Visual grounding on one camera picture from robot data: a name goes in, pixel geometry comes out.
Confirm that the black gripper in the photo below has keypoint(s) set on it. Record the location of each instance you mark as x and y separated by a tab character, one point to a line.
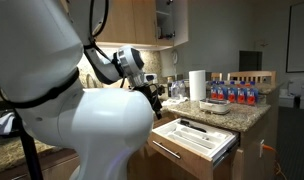
151	92

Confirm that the wooden drawer with steel handle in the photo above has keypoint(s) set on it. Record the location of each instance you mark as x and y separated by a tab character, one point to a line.
190	160

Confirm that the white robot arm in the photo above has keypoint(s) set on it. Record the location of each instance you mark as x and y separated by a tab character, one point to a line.
67	92

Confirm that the black knife in tray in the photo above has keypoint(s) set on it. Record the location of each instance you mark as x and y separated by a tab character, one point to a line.
188	124

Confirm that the white paper towel roll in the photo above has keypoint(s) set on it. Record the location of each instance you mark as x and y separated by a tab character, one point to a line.
197	85

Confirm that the white cutlery tray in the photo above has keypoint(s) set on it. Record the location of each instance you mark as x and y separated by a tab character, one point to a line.
214	143

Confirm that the white rectangular dish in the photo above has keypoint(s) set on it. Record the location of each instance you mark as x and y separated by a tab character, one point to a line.
215	106

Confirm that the pack of water bottles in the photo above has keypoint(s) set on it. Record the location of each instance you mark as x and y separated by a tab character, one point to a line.
241	93

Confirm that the wooden chair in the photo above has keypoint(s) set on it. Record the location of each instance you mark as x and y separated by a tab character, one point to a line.
247	76

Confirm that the upper wooden wall cabinets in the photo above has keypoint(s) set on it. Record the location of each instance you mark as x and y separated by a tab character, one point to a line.
145	24

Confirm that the black camera tripod pole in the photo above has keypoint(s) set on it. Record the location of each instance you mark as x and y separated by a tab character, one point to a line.
29	149

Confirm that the whiteboard on wall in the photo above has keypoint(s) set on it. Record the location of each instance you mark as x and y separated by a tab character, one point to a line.
295	46

